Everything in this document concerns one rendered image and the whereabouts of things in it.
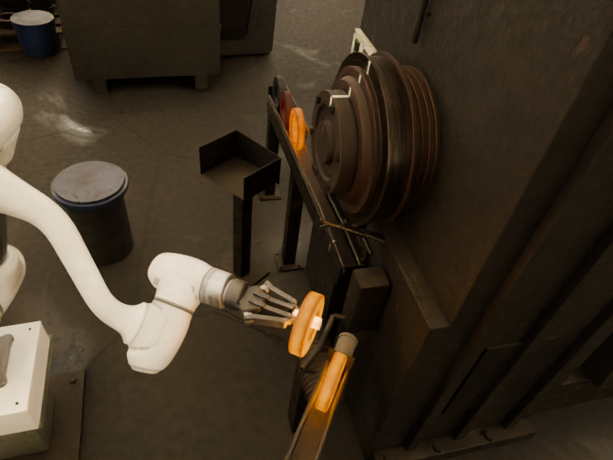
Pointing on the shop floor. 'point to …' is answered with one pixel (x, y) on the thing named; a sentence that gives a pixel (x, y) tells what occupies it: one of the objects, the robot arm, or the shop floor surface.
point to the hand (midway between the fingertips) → (306, 319)
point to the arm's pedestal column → (53, 424)
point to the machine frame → (489, 227)
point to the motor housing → (300, 390)
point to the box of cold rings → (141, 39)
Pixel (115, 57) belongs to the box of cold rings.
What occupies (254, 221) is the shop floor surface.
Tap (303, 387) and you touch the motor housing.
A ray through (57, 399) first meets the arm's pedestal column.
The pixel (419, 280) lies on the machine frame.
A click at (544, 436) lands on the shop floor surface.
